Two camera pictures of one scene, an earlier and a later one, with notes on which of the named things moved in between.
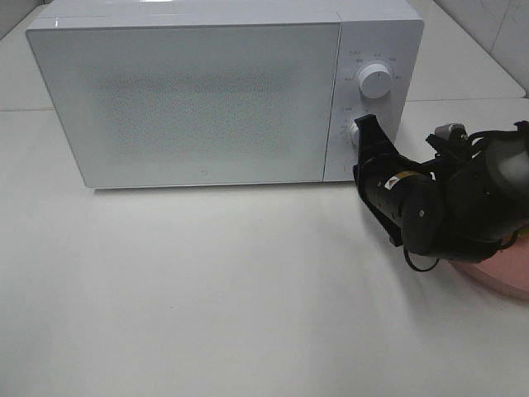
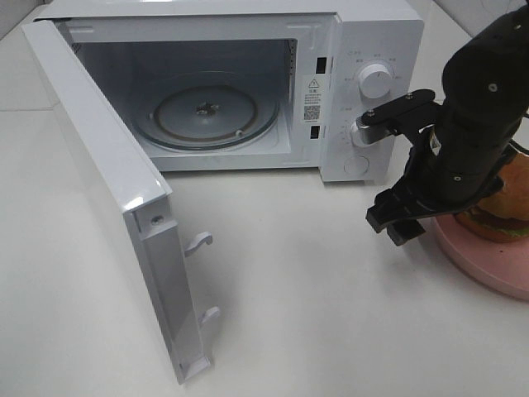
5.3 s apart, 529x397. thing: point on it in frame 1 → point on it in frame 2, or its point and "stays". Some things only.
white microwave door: [191, 104] → [141, 193]
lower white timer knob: [354, 133] stays
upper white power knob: [374, 80] stays
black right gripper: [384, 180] → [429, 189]
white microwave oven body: [184, 93] stays
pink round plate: [507, 270] stays
